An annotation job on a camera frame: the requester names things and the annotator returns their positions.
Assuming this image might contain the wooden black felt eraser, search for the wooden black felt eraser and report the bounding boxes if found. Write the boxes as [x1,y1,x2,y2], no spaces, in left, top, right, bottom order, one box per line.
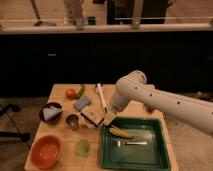
[80,111,104,127]

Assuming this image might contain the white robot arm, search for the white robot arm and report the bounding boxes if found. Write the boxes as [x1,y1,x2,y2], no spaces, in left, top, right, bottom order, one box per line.
[109,70,213,136]

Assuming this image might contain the yellow banana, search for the yellow banana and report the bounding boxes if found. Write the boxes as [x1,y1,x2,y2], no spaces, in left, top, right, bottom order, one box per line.
[109,127,133,139]

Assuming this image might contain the white cup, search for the white cup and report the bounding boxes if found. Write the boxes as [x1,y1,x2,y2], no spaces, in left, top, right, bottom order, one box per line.
[81,121,96,129]

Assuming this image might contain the silver metal fork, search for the silver metal fork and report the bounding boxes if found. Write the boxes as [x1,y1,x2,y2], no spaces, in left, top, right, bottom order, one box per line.
[112,140,148,147]

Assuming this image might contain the blue sponge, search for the blue sponge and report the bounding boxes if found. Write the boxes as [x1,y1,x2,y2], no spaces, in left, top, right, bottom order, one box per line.
[73,96,91,111]

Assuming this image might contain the small metal cup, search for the small metal cup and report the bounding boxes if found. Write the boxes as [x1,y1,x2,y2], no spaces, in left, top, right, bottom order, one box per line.
[66,114,79,131]

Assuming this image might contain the brown pine cone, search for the brown pine cone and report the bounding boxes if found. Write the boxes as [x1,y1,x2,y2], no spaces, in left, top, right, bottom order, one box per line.
[144,105,155,113]

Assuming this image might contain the green chili pepper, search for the green chili pepper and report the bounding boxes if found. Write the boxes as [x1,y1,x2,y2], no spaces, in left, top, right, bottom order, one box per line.
[76,84,85,99]

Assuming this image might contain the light green plastic cup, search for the light green plastic cup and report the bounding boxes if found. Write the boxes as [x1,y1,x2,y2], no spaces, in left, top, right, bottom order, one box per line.
[75,139,91,157]

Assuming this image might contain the red tomato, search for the red tomato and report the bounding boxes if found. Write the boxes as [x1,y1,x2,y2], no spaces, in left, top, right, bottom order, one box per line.
[65,88,76,100]

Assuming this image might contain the green plastic tray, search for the green plastic tray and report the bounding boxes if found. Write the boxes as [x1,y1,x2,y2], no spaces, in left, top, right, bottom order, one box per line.
[100,117,171,171]

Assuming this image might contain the dark bowl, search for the dark bowl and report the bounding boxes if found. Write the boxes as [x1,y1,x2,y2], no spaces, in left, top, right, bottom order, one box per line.
[39,102,63,125]

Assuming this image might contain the light blue cloth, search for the light blue cloth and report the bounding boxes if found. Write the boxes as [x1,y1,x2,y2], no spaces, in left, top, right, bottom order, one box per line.
[43,106,62,121]

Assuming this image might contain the orange plastic bowl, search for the orange plastic bowl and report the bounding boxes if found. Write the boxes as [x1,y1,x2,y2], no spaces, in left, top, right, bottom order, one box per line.
[30,135,62,170]

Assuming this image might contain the black office chair base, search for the black office chair base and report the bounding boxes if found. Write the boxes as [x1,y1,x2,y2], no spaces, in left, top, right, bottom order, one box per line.
[0,103,32,143]

